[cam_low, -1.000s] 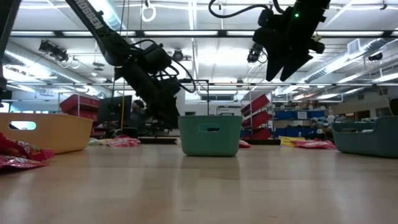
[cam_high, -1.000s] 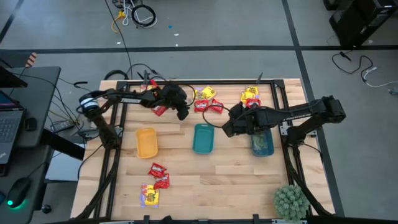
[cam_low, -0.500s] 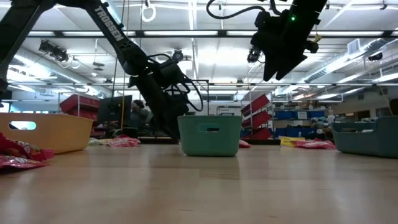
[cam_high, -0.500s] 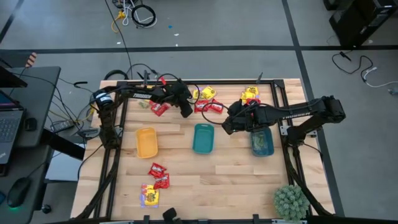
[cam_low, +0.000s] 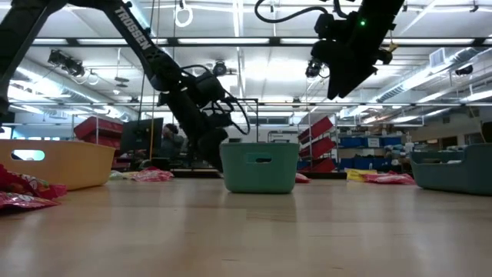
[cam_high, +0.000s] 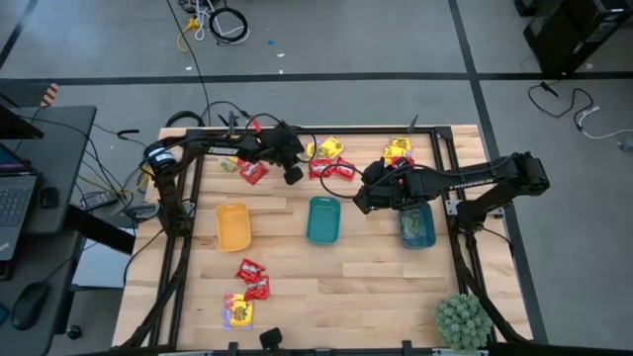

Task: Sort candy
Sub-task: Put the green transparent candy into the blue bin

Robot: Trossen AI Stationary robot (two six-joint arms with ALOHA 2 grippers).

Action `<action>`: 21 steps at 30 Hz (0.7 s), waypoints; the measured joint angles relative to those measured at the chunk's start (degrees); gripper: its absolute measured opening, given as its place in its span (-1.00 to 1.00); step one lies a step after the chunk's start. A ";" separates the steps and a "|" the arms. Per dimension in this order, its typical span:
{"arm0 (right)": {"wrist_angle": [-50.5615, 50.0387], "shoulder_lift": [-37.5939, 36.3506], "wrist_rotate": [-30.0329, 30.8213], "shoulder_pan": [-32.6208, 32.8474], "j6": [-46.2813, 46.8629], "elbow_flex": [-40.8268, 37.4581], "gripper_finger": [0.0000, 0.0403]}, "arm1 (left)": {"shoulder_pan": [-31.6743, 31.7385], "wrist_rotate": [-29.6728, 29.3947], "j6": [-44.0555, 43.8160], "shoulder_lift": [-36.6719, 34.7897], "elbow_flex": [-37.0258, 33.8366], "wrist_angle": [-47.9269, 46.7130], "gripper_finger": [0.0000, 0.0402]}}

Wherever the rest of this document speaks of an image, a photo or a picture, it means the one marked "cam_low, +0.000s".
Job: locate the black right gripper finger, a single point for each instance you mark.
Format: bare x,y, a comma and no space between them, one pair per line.
338,77
359,75

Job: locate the teal plastic bin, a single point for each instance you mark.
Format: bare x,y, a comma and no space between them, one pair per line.
259,173

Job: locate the yellow purple candy pack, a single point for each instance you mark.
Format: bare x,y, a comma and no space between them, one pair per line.
128,175
359,175

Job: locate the green candy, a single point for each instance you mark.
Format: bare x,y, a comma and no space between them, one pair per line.
115,175

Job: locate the yellow plastic bin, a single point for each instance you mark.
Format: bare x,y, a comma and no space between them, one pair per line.
69,165

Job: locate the blue plastic bin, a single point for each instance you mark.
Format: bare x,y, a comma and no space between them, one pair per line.
453,177

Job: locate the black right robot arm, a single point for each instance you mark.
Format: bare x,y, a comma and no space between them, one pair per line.
384,9

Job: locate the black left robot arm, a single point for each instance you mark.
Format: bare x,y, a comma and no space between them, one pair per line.
134,32

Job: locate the person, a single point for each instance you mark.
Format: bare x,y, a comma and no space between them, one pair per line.
171,142

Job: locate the black computer monitor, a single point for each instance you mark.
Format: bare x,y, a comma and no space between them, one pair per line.
142,134

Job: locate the red tilted bin rack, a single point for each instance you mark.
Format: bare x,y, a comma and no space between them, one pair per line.
317,144

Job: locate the white ceiling air vent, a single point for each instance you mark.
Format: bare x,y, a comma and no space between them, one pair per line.
437,57

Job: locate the blue storage bin shelf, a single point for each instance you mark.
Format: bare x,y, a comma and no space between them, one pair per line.
369,154

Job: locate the red storage bin rack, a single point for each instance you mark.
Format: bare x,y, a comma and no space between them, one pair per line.
98,131

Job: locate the black ceiling fixture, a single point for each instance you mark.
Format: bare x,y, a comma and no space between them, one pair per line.
464,70

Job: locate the black ceiling spotlight bar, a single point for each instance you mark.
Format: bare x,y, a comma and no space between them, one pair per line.
65,63

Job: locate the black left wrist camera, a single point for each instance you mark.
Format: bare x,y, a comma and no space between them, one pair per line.
207,87

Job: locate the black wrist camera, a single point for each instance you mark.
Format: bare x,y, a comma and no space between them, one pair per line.
207,87
324,25

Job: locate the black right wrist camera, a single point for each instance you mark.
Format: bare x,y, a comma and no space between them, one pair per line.
324,25

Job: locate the round black overhead camera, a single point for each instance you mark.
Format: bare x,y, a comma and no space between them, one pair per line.
220,68

